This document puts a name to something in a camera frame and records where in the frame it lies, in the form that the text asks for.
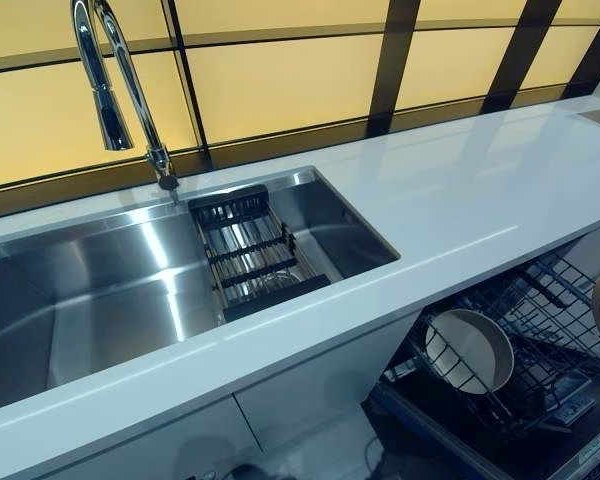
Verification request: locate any deep cream plate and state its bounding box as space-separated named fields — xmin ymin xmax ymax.
xmin=424 ymin=307 xmax=516 ymax=397

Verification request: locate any black built-in dishwasher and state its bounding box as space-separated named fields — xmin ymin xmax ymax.
xmin=361 ymin=233 xmax=600 ymax=480

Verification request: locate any black dish drying rack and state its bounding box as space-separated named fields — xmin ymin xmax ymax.
xmin=186 ymin=184 xmax=332 ymax=324

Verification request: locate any white cabinet door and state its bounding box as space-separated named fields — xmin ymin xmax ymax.
xmin=231 ymin=311 xmax=422 ymax=452
xmin=0 ymin=393 xmax=262 ymax=480

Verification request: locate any stainless steel sink basin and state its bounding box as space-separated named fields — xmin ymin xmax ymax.
xmin=0 ymin=166 xmax=402 ymax=417

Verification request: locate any chrome gooseneck kitchen faucet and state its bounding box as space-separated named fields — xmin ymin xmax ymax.
xmin=69 ymin=0 xmax=182 ymax=192

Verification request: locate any narrow white cabinet panel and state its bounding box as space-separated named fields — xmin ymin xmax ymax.
xmin=561 ymin=223 xmax=600 ymax=297

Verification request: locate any thin cable on floor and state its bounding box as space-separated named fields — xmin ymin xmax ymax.
xmin=362 ymin=433 xmax=384 ymax=467

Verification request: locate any dark wire dishwasher rack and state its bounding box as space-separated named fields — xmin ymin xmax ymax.
xmin=411 ymin=251 xmax=600 ymax=437

